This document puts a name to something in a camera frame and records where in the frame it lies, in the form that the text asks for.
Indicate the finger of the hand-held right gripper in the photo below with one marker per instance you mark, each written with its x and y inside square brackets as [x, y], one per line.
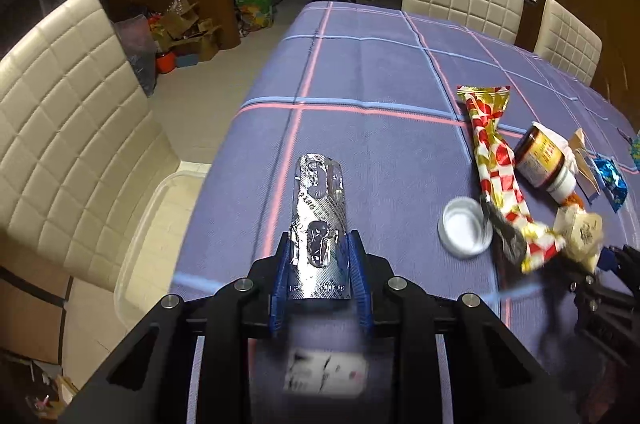
[608, 257]
[600, 291]

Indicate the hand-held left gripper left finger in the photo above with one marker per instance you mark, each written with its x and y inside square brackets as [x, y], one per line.
[281, 289]

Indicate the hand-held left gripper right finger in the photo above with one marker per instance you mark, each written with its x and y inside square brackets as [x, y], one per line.
[361, 289]

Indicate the beige snack packet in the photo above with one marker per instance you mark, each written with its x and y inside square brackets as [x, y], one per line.
[580, 229]

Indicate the silver blister pack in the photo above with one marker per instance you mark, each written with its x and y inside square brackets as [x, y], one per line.
[320, 214]

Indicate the white jar lid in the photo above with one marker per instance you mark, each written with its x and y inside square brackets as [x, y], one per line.
[465, 229]

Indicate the brown glass jar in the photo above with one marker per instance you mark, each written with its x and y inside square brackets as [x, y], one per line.
[540, 154]

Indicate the red yellow checkered wrapper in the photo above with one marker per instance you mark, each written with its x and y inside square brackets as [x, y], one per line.
[492, 154]

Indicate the clear plastic bin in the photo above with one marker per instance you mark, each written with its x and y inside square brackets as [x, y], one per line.
[167, 184]

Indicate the blue foil wrapper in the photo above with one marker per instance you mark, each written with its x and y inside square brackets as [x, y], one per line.
[611, 181]

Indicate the brown paper packet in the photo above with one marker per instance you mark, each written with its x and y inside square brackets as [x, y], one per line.
[585, 164]

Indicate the teal wrapper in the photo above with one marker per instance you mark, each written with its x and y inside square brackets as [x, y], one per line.
[636, 149]

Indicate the blue plaid tablecloth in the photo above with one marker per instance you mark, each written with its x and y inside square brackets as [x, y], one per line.
[375, 69]

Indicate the red pot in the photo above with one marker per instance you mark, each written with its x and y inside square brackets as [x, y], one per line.
[165, 62]

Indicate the pile of cardboard boxes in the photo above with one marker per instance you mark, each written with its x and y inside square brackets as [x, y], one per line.
[190, 32]

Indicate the colourful printed bag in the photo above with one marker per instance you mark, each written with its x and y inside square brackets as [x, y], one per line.
[255, 12]

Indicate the dark plastic bag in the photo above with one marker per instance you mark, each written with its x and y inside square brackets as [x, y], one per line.
[137, 49]

